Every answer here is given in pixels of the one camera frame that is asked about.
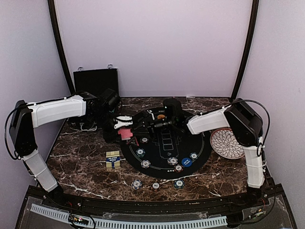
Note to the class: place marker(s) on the blue small blind button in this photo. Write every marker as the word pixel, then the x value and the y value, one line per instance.
pixel 186 162

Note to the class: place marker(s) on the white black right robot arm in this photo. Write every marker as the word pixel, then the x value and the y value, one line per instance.
pixel 245 123

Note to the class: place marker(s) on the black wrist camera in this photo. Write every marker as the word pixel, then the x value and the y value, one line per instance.
pixel 173 109
pixel 110 98

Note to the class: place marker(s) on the white slotted cable duct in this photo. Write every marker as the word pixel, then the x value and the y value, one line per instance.
pixel 131 221

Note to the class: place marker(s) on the black poker chip case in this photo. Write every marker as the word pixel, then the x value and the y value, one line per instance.
pixel 91 84

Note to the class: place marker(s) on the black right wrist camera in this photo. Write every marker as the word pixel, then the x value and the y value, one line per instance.
pixel 173 109

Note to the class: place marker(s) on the green blue chip stack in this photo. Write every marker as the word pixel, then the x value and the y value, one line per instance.
pixel 178 184

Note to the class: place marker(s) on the green chips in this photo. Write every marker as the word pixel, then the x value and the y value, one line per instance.
pixel 193 156
pixel 140 152

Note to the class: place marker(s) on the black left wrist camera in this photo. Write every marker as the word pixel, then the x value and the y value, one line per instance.
pixel 110 98

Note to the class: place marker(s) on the round black poker mat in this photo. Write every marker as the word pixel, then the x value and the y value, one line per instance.
pixel 165 144

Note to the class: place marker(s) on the brown white chip stack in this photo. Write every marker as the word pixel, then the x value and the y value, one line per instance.
pixel 155 186

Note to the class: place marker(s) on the floral patterned ceramic plate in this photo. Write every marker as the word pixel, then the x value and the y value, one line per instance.
pixel 224 143

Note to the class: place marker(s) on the blue gold card box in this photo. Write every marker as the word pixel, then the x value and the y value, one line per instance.
pixel 113 160

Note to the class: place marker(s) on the orange big blind button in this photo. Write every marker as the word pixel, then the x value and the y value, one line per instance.
pixel 161 116

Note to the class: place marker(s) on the brown chips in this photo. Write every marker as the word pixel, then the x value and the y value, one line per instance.
pixel 178 168
pixel 144 140

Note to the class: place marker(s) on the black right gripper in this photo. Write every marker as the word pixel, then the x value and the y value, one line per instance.
pixel 148 127

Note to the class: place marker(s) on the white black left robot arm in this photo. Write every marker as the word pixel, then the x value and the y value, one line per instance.
pixel 28 116

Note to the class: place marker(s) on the red backed card deck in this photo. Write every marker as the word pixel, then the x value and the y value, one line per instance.
pixel 125 133

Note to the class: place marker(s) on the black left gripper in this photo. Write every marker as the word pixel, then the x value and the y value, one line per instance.
pixel 111 137

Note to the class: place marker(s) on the blue white chip stack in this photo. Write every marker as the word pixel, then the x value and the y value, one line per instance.
pixel 136 184

